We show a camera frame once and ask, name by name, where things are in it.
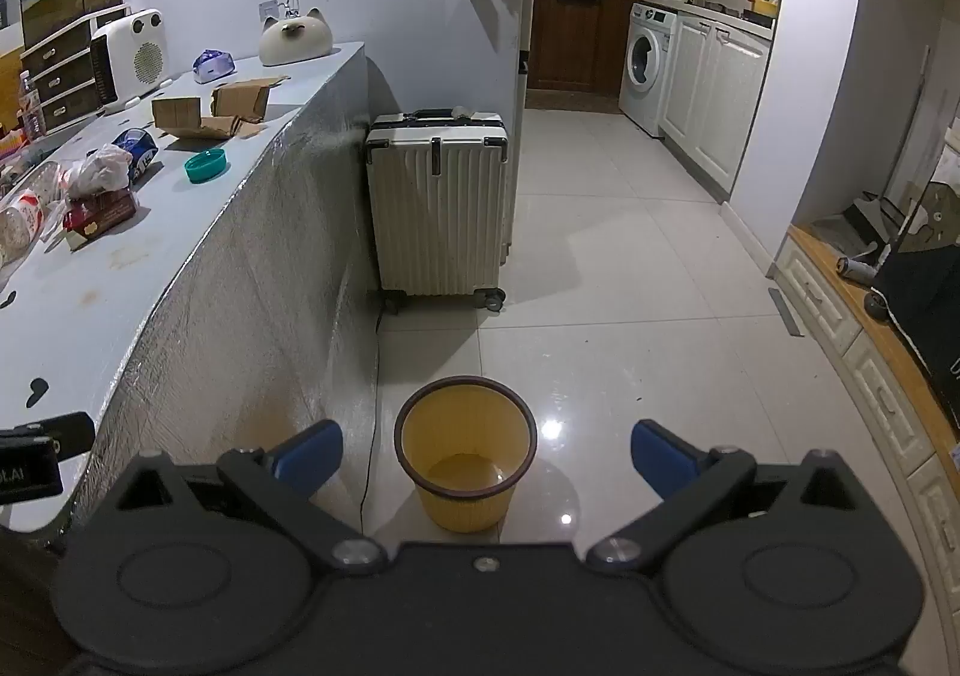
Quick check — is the blue drink can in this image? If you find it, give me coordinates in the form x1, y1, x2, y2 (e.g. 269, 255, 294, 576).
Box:
111, 128, 159, 184

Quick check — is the blue tissue pack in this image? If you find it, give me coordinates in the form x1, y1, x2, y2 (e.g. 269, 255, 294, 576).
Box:
193, 49, 239, 85

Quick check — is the large black box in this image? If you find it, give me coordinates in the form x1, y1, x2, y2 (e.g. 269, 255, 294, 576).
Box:
870, 151, 960, 431

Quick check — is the large brown cardboard box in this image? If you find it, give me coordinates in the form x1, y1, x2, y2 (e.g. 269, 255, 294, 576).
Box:
211, 77, 293, 123

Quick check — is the white plastic bag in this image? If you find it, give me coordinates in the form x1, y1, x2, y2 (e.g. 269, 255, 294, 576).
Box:
66, 146, 137, 199

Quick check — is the yellow plastic waste bin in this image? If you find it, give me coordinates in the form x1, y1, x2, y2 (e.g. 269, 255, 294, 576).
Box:
395, 377, 538, 534

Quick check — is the white kitchen cabinet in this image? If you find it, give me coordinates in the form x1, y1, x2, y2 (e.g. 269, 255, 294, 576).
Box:
658, 12, 773, 203

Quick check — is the white low drawer cabinet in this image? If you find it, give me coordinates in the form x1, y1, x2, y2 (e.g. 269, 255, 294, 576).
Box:
771, 224, 960, 647

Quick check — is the white ribbed suitcase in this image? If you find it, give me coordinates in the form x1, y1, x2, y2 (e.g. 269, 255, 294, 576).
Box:
364, 107, 514, 313

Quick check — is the small water bottle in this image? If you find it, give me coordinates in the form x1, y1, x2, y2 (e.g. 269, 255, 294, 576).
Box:
16, 71, 48, 142

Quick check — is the white cat-shaped ornament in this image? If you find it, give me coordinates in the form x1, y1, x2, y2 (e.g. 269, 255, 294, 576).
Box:
259, 8, 335, 68

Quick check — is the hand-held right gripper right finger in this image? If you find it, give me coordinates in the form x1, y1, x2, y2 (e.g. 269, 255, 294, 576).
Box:
585, 419, 877, 572

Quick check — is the red snack packet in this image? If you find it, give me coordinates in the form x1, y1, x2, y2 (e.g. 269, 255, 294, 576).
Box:
61, 187, 140, 251

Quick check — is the white fan heater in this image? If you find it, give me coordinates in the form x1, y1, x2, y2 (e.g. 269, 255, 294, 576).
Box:
90, 8, 168, 115

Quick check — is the small brown cardboard box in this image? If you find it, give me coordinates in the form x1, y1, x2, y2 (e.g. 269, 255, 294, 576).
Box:
152, 96, 204, 130

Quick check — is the clear plastic bottle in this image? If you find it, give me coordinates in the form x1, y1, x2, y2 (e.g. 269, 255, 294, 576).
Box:
0, 160, 70, 269

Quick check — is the brown cardboard piece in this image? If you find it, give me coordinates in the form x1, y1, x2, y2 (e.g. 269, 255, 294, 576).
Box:
156, 113, 268, 142

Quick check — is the white washing machine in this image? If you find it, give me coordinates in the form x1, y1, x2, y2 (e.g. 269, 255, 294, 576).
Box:
619, 2, 679, 138

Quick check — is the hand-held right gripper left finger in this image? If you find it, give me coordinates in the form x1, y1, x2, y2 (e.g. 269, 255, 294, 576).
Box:
105, 419, 389, 570

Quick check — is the teal round lid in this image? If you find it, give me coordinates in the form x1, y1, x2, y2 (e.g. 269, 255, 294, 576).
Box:
184, 149, 229, 184

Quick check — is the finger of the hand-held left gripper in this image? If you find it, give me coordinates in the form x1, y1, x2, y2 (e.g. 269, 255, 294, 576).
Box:
0, 412, 97, 461

